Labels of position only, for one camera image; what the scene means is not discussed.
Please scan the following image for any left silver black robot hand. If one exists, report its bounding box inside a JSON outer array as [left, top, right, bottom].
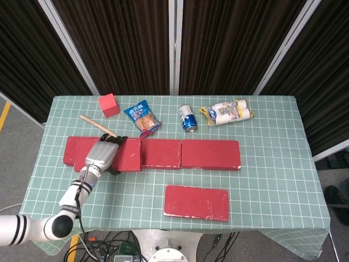
[[85, 133, 128, 175]]

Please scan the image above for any red foam brick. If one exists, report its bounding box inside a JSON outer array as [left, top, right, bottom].
[[180, 139, 242, 171], [63, 136, 101, 166], [163, 184, 230, 222], [73, 138, 142, 173], [140, 139, 183, 170]]

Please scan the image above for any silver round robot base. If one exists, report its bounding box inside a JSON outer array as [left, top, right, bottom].
[[132, 229, 204, 262]]

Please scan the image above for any wooden stick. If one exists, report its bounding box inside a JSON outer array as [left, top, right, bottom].
[[79, 115, 117, 137]]

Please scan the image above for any red foam cube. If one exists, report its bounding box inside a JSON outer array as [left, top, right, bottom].
[[98, 93, 121, 118]]

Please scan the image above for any green checked tablecloth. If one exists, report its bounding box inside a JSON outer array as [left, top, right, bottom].
[[19, 94, 332, 260]]

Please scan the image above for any blue snack bag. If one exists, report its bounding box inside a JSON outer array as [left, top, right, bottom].
[[123, 99, 164, 138]]

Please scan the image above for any blue white drink can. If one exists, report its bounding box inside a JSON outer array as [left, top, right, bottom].
[[178, 104, 198, 133]]

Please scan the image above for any green circuit board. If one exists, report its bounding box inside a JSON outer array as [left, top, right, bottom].
[[119, 243, 137, 255]]

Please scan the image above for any grey box with display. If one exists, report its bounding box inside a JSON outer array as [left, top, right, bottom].
[[113, 254, 141, 262]]

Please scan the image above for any dark ribbed partition panel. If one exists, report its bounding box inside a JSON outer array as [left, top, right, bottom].
[[38, 0, 175, 96], [253, 0, 349, 162], [0, 0, 99, 129], [169, 0, 322, 96]]

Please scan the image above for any plastic pack of white rolls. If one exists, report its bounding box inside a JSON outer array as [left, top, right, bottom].
[[198, 98, 256, 127]]

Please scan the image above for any black floor equipment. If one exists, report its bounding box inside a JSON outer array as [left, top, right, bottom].
[[316, 148, 349, 170]]

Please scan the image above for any black wheeled base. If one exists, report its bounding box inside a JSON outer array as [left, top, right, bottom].
[[324, 184, 349, 216]]

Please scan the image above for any grey metal table leg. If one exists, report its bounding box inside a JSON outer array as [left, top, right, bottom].
[[328, 229, 342, 262]]

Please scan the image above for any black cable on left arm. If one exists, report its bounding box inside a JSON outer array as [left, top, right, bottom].
[[75, 165, 92, 235]]

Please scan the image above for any black cable tangle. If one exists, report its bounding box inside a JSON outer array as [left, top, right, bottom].
[[211, 231, 240, 262], [64, 231, 142, 262]]

